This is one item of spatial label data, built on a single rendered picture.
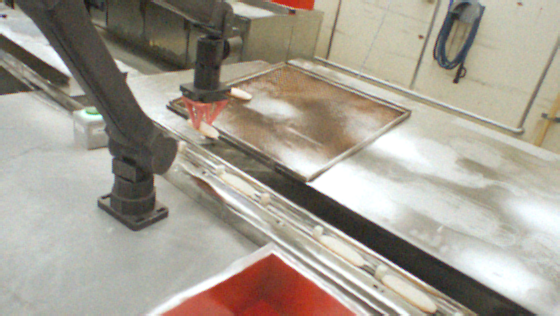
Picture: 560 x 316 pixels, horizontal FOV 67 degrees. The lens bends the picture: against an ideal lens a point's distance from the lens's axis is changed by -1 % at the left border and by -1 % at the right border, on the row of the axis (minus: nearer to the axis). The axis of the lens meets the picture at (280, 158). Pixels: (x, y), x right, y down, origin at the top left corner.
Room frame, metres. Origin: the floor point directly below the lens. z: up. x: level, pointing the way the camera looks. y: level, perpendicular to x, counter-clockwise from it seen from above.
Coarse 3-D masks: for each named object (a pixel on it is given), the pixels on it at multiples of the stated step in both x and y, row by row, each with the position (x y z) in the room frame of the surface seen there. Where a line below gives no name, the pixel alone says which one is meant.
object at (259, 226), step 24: (0, 48) 1.38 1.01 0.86; (24, 72) 1.26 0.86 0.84; (72, 96) 1.09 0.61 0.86; (192, 168) 0.83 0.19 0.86; (192, 192) 0.77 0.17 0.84; (216, 192) 0.75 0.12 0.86; (240, 216) 0.69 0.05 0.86; (264, 216) 0.70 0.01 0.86; (264, 240) 0.65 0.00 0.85; (288, 240) 0.64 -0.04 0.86; (312, 264) 0.59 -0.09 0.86; (336, 264) 0.60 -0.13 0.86; (360, 288) 0.55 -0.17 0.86; (384, 288) 0.56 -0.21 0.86; (384, 312) 0.51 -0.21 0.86; (408, 312) 0.52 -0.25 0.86
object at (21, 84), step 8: (0, 64) 1.35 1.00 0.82; (120, 64) 1.62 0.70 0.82; (0, 72) 1.39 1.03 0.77; (8, 72) 1.34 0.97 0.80; (16, 72) 1.30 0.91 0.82; (128, 72) 1.55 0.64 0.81; (136, 72) 1.56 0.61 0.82; (0, 80) 1.39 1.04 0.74; (8, 80) 1.34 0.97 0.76; (16, 80) 1.30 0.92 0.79; (24, 80) 1.25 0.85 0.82; (0, 88) 1.39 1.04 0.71; (8, 88) 1.35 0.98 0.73; (16, 88) 1.31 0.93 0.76; (24, 88) 1.27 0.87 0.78; (32, 88) 1.20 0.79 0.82; (40, 88) 1.21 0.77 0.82
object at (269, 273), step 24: (240, 264) 0.47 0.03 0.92; (264, 264) 0.50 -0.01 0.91; (288, 264) 0.50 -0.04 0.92; (192, 288) 0.41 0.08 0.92; (216, 288) 0.43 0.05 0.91; (240, 288) 0.47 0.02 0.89; (264, 288) 0.51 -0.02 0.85; (288, 288) 0.49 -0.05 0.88; (312, 288) 0.47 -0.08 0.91; (336, 288) 0.47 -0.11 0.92; (144, 312) 0.36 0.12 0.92; (168, 312) 0.37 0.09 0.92; (192, 312) 0.40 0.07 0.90; (216, 312) 0.43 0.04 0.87; (240, 312) 0.48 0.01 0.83; (288, 312) 0.48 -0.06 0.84; (312, 312) 0.46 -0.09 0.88; (336, 312) 0.44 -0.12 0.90; (360, 312) 0.43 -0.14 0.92
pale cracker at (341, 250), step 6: (324, 240) 0.67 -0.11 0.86; (330, 240) 0.67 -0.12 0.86; (336, 240) 0.67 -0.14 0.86; (324, 246) 0.66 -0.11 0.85; (330, 246) 0.65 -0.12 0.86; (336, 246) 0.65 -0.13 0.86; (342, 246) 0.66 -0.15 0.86; (336, 252) 0.64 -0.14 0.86; (342, 252) 0.64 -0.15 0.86; (348, 252) 0.64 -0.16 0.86; (354, 252) 0.65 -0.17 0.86; (342, 258) 0.63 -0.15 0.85; (348, 258) 0.63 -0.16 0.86; (354, 258) 0.63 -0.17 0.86; (360, 258) 0.64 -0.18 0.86; (354, 264) 0.62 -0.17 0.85; (360, 264) 0.62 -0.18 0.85
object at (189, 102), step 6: (186, 96) 0.88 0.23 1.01; (186, 102) 0.88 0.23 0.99; (192, 102) 0.87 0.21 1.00; (198, 102) 0.87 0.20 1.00; (192, 108) 0.90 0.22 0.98; (198, 108) 0.86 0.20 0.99; (204, 108) 0.86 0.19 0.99; (192, 114) 0.89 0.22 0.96; (198, 114) 0.87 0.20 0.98; (192, 120) 0.89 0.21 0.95; (198, 120) 0.88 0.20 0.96; (198, 126) 0.88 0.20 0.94
